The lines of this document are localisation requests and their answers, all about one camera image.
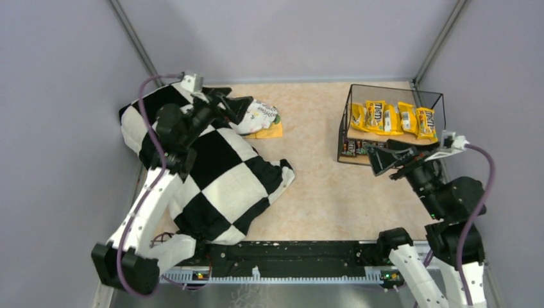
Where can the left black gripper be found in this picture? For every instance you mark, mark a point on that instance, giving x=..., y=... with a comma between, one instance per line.
x=216, y=104

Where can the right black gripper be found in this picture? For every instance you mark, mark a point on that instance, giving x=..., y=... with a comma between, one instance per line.
x=401, y=161

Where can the yellow m&m bag front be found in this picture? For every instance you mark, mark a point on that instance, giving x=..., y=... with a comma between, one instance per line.
x=375, y=117

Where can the yellow m&m bag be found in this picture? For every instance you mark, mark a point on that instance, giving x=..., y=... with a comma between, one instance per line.
x=426, y=124
x=375, y=117

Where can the purple m&m bag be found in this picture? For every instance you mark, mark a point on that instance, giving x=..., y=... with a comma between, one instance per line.
x=361, y=147
x=349, y=149

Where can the yellow candy bag barcode side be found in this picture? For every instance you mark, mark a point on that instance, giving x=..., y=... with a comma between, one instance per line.
x=358, y=119

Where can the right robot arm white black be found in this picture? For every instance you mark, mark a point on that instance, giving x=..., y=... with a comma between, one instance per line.
x=452, y=275

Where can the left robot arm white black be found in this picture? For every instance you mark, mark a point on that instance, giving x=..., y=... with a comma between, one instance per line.
x=128, y=261

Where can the yellow candy bag shelf left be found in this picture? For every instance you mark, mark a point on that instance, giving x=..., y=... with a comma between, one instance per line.
x=392, y=121

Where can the yellow candy bag shelf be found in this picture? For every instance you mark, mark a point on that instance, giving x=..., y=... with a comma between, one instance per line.
x=392, y=121
x=408, y=117

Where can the yellow candy bag shelf middle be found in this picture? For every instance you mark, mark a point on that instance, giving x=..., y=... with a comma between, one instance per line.
x=408, y=117

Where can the yellow m&m bag on shelf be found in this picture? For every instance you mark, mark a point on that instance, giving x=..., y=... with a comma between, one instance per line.
x=426, y=124

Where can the animal print white cloth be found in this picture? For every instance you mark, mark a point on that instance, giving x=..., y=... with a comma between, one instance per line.
x=259, y=116

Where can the yellow cloth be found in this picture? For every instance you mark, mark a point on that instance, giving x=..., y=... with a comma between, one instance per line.
x=274, y=131

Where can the black white checkered cloth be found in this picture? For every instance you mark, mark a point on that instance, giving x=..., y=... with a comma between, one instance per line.
x=230, y=183

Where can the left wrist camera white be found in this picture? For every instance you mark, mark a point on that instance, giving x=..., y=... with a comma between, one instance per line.
x=192, y=82

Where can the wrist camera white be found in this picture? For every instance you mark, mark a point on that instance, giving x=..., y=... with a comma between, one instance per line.
x=451, y=143
x=192, y=82

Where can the black wire mesh shelf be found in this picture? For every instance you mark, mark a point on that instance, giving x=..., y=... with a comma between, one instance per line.
x=359, y=94

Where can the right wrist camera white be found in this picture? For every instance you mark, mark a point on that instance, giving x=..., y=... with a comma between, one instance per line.
x=451, y=143

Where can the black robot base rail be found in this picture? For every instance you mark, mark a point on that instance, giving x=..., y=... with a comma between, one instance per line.
x=287, y=262

